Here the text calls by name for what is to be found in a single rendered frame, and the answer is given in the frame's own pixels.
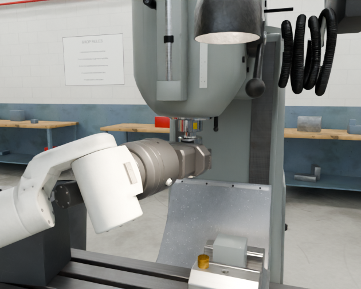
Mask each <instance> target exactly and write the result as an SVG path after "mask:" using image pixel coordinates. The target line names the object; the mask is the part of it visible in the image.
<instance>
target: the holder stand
mask: <svg viewBox="0 0 361 289"><path fill-rule="evenodd" d="M10 188H13V187H12V186H0V192H1V191H4V190H7V189H10ZM50 201H51V203H52V207H53V211H54V217H55V225H54V226H53V227H51V228H49V229H46V230H44V231H41V232H38V233H36V234H34V235H31V236H29V237H26V238H24V239H22V240H19V241H16V242H14V243H12V244H9V245H7V246H4V247H2V248H0V282H4V283H15V284H27V285H34V286H47V285H48V284H49V282H50V281H51V280H52V279H53V278H54V277H55V276H56V275H57V274H58V273H59V272H60V271H61V270H62V269H63V268H64V267H65V266H66V265H67V263H68V262H69V261H70V260H71V250H70V231H69V213H68V209H61V208H60V207H59V206H58V205H57V204H56V201H55V199H54V192H51V194H50Z"/></svg>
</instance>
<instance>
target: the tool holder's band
mask: <svg viewBox="0 0 361 289"><path fill-rule="evenodd" d="M178 142H183V143H201V142H202V137H201V136H199V135H197V136H196V137H185V136H184V135H182V136H180V137H179V138H178Z"/></svg>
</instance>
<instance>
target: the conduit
mask: <svg viewBox="0 0 361 289"><path fill-rule="evenodd" d="M284 11H293V7H287V8H279V9H265V10H264V13H276V12H284ZM323 16H324V17H325V20H326V23H327V39H326V48H325V54H324V55H325V56H324V61H323V64H322V66H321V33H320V29H321V23H322V19H323ZM306 20H307V17H306V15H305V14H300V15H298V17H297V20H296V27H295V35H294V39H293V31H292V25H291V22H290V21H289V20H284V21H283V22H282V23H281V34H282V38H283V39H284V52H283V53H282V54H283V56H282V67H281V73H280V78H279V81H278V86H279V87H280V88H285V87H286V86H287V83H288V80H289V75H290V80H291V87H292V91H293V93H295V94H300V93H302V91H303V88H304V89H305V90H311V89H312V88H313V87H314V86H315V94H316V95H317V96H322V95H324V93H325V90H326V88H327V84H328V80H329V77H330V74H331V69H332V65H333V59H334V55H335V54H334V53H335V49H336V42H337V34H338V23H337V17H336V13H335V12H334V10H333V9H332V8H330V7H327V8H325V9H323V10H322V11H321V13H320V15H319V17H318V18H317V16H315V15H312V16H310V17H309V19H308V28H309V29H310V34H311V38H309V39H308V41H307V52H306V58H305V65H304V40H305V39H304V38H305V37H304V36H305V25H306Z"/></svg>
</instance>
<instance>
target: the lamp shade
mask: <svg viewBox="0 0 361 289"><path fill-rule="evenodd" d="M261 27H262V7H261V3H260V0H197V4H196V7H195V10H194V40H195V41H197V42H201V43H206V44H241V43H246V42H252V41H256V40H259V39H260V38H261Z"/></svg>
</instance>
